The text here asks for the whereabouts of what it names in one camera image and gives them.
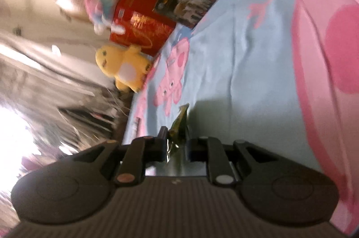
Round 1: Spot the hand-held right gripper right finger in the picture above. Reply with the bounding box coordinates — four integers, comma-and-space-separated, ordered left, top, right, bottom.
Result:
186, 136, 284, 186

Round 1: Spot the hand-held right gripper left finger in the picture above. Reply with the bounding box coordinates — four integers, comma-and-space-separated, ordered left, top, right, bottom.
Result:
73, 127, 169, 186

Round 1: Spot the green printed snack packet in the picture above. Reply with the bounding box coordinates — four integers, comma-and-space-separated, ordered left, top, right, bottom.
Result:
165, 104, 192, 164

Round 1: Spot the cartoon pig printed bed sheet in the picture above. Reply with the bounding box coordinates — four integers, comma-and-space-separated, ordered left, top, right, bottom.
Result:
122, 0, 359, 237

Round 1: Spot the yellow plush toy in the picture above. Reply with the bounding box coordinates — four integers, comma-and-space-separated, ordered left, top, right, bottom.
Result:
95, 43, 154, 93

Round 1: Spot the red gift bag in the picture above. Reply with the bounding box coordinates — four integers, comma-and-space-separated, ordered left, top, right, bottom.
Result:
109, 0, 177, 57

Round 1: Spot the pink and blue plush toy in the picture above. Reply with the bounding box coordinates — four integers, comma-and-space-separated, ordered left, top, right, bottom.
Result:
84, 0, 126, 36

